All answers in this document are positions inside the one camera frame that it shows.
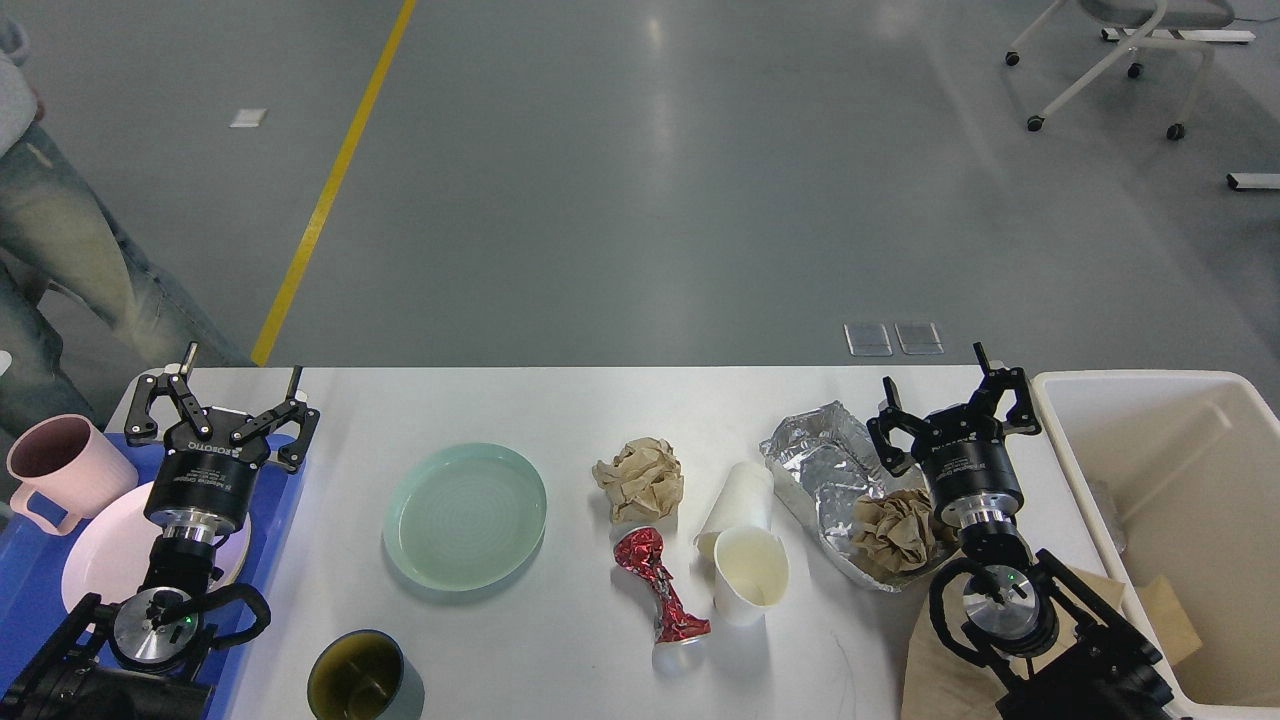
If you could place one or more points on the blue plastic tray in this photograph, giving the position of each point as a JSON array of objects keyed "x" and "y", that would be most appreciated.
[{"x": 32, "y": 563}]

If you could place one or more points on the pink plate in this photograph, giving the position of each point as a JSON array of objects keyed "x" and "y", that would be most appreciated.
[{"x": 110, "y": 557}]

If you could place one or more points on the floor outlet cover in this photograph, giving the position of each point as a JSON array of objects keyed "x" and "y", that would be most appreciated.
[
  {"x": 919, "y": 338},
  {"x": 868, "y": 339}
]

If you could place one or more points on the person in jeans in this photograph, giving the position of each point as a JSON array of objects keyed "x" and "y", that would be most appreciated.
[{"x": 55, "y": 230}]

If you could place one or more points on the crushed red can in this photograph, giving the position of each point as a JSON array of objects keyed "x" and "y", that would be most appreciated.
[{"x": 639, "y": 552}]

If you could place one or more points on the crumpled brown paper ball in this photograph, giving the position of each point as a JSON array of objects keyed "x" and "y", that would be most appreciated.
[{"x": 643, "y": 482}]

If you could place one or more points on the white floor bar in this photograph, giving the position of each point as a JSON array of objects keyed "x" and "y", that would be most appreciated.
[{"x": 1248, "y": 181}]

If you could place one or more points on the white plastic bin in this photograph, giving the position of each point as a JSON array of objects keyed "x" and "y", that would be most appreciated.
[{"x": 1177, "y": 473}]

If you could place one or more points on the right floor outlet cover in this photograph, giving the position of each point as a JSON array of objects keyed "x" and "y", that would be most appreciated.
[{"x": 919, "y": 338}]

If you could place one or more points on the lying white paper cup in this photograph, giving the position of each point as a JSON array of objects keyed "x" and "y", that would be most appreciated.
[{"x": 745, "y": 500}]

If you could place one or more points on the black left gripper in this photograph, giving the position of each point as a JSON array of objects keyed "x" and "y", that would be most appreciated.
[{"x": 208, "y": 470}]

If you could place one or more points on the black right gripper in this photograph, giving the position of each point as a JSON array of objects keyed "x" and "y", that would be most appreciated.
[{"x": 968, "y": 465}]

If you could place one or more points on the left floor outlet cover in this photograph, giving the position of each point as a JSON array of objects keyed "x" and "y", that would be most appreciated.
[{"x": 868, "y": 339}]

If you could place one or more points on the light green plate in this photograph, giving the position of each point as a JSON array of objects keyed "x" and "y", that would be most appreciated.
[{"x": 465, "y": 518}]

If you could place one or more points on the white office chair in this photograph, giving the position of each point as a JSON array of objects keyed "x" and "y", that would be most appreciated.
[{"x": 1154, "y": 25}]

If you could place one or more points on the dark teal mug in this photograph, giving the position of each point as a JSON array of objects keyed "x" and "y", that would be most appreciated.
[{"x": 365, "y": 675}]

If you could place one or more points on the crumpled aluminium foil tray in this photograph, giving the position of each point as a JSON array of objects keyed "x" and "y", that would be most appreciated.
[{"x": 822, "y": 463}]

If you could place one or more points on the crumpled brown paper in foil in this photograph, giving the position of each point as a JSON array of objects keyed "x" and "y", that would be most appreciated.
[{"x": 899, "y": 532}]

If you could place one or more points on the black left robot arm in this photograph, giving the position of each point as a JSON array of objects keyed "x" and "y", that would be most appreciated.
[{"x": 139, "y": 658}]

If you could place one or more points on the upright white paper cup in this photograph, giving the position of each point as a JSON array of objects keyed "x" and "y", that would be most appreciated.
[{"x": 752, "y": 573}]

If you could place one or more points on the cardboard piece in bin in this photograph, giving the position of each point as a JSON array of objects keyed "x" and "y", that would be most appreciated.
[{"x": 1173, "y": 627}]

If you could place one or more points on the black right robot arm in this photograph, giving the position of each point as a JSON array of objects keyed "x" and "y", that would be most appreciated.
[{"x": 1110, "y": 671}]

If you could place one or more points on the brown paper bag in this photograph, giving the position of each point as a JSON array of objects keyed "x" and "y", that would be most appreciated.
[{"x": 939, "y": 685}]

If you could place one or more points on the pink mug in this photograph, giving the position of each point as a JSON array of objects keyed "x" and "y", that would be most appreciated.
[{"x": 71, "y": 463}]

